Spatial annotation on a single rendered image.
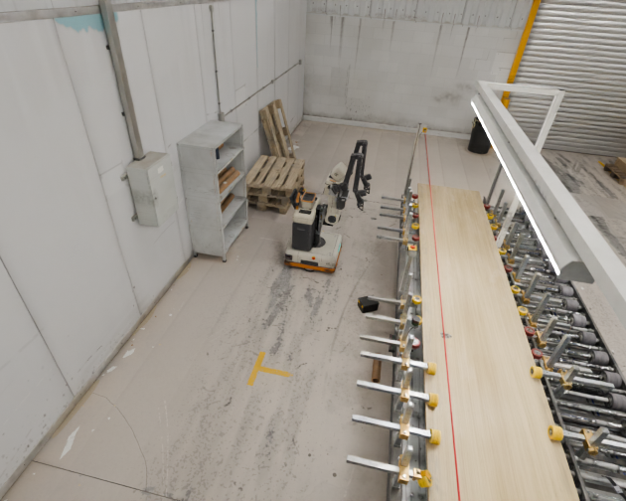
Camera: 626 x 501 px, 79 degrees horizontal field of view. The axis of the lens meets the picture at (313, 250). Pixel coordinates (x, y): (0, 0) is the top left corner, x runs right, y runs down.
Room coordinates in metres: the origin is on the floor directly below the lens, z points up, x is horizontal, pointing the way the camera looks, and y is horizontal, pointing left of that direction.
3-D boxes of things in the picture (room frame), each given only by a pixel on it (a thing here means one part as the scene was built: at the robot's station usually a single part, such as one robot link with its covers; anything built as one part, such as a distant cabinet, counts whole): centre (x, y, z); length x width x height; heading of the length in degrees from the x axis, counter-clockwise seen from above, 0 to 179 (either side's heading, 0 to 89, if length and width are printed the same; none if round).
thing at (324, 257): (4.15, -0.02, 0.16); 0.67 x 0.64 x 0.25; 80
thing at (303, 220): (4.16, 0.07, 0.59); 0.55 x 0.34 x 0.83; 170
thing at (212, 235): (4.42, 1.28, 0.78); 0.90 x 0.45 x 1.55; 170
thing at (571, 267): (2.23, -1.12, 2.34); 2.40 x 0.12 x 0.08; 170
